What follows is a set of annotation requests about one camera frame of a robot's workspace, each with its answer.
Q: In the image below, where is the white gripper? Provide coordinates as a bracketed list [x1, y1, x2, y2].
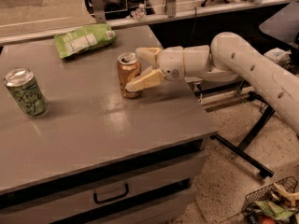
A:
[125, 47, 185, 92]

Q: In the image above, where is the orange soda can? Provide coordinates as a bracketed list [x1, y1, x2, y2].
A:
[117, 51, 141, 99]

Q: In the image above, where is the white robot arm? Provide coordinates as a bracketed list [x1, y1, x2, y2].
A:
[125, 32, 299, 134]

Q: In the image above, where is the green rice chip bag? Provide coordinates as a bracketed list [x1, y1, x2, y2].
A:
[54, 23, 117, 59]

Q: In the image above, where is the green soda can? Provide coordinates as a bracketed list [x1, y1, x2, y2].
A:
[4, 68, 48, 117]

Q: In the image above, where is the green snack bag in basket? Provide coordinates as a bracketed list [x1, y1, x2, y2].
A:
[252, 201, 296, 221]

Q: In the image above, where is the clear plastic water bottle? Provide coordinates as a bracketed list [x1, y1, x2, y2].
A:
[131, 4, 147, 21]

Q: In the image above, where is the white box on shelf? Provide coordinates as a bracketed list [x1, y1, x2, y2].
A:
[263, 48, 291, 66]

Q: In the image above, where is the grey cabinet drawer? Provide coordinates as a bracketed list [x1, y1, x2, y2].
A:
[0, 151, 207, 224]

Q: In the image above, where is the black metal floor frame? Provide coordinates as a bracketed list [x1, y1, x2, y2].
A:
[211, 91, 275, 178]

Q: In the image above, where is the black drawer handle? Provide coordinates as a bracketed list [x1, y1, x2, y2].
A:
[93, 183, 129, 204]

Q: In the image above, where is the black wire basket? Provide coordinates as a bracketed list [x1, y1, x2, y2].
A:
[241, 176, 299, 224]

